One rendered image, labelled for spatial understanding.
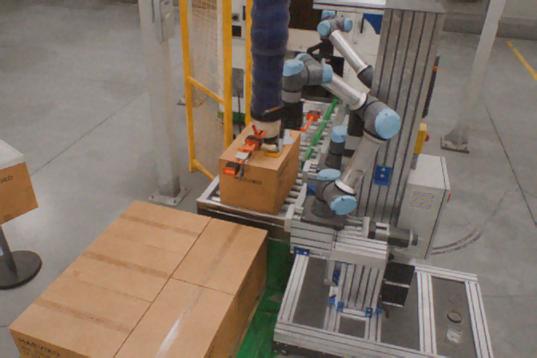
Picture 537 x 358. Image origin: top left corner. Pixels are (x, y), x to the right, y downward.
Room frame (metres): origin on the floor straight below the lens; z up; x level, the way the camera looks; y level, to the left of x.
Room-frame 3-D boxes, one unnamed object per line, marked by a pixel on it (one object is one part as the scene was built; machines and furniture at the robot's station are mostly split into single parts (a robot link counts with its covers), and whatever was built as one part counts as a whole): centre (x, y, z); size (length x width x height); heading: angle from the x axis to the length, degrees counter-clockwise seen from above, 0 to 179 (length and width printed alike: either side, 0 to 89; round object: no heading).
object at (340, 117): (3.43, -0.51, 0.50); 2.31 x 0.05 x 0.19; 163
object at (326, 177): (1.84, -0.32, 1.20); 0.13 x 0.12 x 0.14; 17
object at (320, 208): (1.85, -0.31, 1.09); 0.15 x 0.15 x 0.10
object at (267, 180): (2.72, 0.03, 0.75); 0.60 x 0.40 x 0.40; 163
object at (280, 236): (2.40, 0.14, 0.48); 0.70 x 0.03 x 0.15; 73
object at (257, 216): (2.41, 0.14, 0.58); 0.70 x 0.03 x 0.06; 73
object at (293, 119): (1.64, -0.10, 1.66); 0.09 x 0.08 x 0.12; 77
